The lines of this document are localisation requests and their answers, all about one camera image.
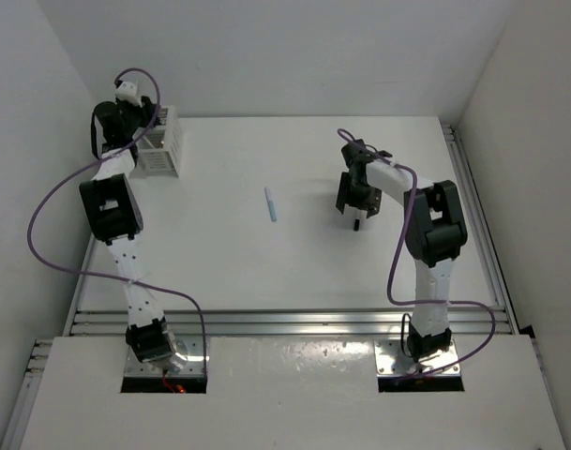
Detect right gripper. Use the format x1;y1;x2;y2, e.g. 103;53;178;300
338;172;383;218

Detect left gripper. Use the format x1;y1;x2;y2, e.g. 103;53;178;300
115;92;160;139

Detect light blue makeup pen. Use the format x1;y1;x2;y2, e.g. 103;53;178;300
264;187;278;223

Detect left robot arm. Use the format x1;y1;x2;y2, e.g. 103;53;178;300
79;94;174;370

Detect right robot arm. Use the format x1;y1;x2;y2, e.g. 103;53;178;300
336;137;468;362

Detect white slotted organizer box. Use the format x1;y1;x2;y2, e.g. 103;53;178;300
137;106;184;176

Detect white front cover board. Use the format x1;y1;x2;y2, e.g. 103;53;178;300
22;336;564;449

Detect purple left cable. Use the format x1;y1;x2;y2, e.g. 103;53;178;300
27;68;207;376

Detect purple cable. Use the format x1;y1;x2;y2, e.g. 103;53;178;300
27;68;207;376
337;128;497;379

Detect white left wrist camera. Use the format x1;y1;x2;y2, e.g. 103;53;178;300
114;81;143;107

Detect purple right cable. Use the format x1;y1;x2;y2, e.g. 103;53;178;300
337;128;497;379

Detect aluminium frame rail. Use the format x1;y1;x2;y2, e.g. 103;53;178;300
63;124;518;336

